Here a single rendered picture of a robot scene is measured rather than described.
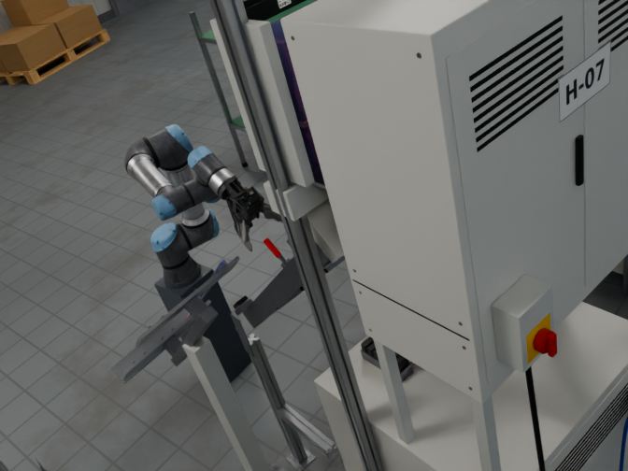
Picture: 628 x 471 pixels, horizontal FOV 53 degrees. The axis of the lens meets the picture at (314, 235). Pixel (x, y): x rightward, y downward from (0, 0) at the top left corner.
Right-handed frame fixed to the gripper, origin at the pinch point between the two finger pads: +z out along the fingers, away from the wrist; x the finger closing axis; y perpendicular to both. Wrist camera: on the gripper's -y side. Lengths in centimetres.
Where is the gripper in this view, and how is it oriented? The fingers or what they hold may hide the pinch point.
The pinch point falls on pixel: (272, 238)
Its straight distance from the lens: 179.5
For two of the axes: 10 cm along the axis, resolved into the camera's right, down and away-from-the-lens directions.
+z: 6.7, 6.8, -3.1
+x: 7.3, -5.2, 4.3
